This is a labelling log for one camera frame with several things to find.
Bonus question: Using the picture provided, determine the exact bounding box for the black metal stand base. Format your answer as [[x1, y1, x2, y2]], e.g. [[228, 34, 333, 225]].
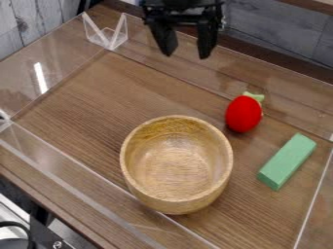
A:
[[29, 217, 74, 249]]

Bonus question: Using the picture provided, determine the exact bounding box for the clear acrylic corner bracket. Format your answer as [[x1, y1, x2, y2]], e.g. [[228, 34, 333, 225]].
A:
[[81, 13, 128, 51]]

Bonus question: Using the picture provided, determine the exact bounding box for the wooden bowl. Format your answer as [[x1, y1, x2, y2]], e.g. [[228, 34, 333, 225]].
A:
[[119, 115, 234, 215]]

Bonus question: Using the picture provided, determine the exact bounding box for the red plush strawberry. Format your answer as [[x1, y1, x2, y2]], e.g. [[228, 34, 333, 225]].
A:
[[224, 91, 264, 133]]

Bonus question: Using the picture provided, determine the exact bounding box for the black cable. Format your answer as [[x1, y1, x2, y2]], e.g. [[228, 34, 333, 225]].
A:
[[0, 221, 33, 249]]

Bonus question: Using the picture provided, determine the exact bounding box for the green rectangular block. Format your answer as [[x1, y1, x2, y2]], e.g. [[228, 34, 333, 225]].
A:
[[258, 133, 317, 191]]

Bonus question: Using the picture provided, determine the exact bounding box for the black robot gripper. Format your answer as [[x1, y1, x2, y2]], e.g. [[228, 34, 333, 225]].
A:
[[139, 0, 224, 59]]

